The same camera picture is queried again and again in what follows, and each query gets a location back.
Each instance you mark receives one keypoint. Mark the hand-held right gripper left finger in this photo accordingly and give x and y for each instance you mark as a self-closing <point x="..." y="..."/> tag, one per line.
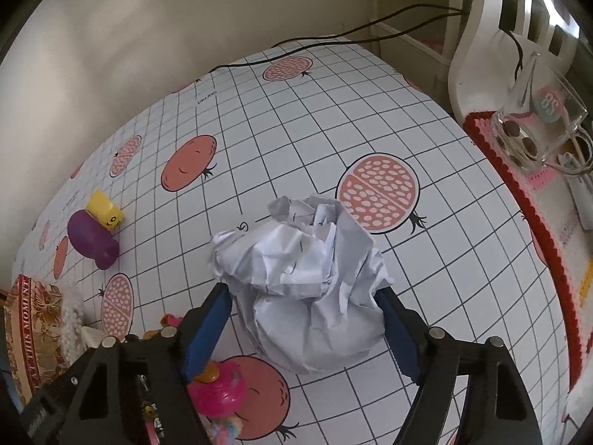
<point x="208" y="329"/>

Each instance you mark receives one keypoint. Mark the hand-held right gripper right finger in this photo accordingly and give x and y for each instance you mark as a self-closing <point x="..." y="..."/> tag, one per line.
<point x="398" y="333"/>

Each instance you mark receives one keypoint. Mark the floral cardboard box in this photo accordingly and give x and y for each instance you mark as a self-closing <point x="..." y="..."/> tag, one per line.
<point x="32" y="329"/>

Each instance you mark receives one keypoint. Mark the white paper ball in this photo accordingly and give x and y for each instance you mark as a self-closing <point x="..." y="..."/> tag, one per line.
<point x="305" y="287"/>

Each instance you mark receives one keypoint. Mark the purple toy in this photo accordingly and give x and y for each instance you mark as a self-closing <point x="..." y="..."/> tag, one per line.
<point x="90" y="236"/>

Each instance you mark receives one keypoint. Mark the grid-patterned desktop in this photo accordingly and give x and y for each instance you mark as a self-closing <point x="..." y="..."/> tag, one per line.
<point x="324" y="148"/>

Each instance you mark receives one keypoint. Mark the small pink toy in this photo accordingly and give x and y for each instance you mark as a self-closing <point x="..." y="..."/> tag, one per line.
<point x="169" y="320"/>

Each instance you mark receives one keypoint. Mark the small orange toy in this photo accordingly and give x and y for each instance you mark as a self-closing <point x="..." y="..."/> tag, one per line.
<point x="152" y="333"/>

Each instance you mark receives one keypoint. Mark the pink spinning top toy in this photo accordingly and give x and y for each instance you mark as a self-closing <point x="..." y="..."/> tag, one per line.
<point x="217" y="387"/>

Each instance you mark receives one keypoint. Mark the pack of cotton swabs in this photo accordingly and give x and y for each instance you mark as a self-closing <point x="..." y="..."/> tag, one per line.
<point x="74" y="329"/>

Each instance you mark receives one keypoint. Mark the small clear plastic bottle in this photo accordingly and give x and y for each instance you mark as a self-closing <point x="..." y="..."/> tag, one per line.
<point x="91" y="336"/>

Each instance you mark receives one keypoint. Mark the red and pink crocheted mat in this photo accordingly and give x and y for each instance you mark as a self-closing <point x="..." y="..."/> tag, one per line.
<point x="556" y="222"/>

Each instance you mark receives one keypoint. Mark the glass mug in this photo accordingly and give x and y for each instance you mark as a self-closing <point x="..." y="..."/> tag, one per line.
<point x="532" y="120"/>

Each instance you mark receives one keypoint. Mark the white plastic laundry basket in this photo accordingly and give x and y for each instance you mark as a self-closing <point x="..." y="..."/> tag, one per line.
<point x="486" y="32"/>

